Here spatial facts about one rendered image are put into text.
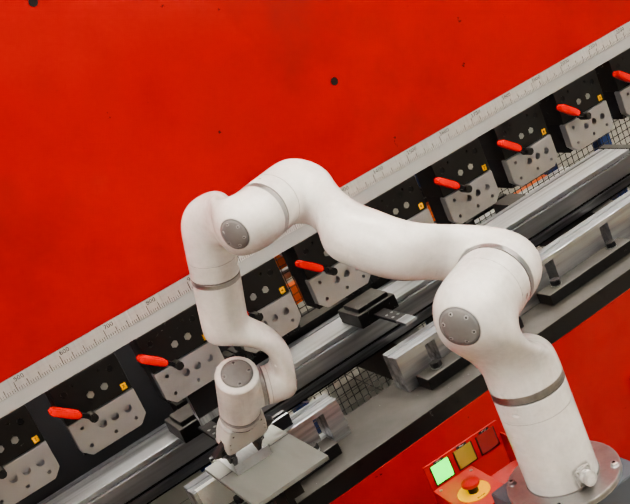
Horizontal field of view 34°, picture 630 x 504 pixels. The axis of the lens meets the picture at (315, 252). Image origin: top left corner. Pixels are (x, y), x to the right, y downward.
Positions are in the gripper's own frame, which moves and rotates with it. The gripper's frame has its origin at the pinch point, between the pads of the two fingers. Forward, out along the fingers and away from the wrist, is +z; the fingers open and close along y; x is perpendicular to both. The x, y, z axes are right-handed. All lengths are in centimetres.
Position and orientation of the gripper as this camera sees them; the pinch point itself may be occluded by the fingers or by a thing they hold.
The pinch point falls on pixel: (244, 449)
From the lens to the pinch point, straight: 222.6
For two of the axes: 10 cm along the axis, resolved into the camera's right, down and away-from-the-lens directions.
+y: -8.0, 4.8, -3.7
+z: -0.1, 6.1, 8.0
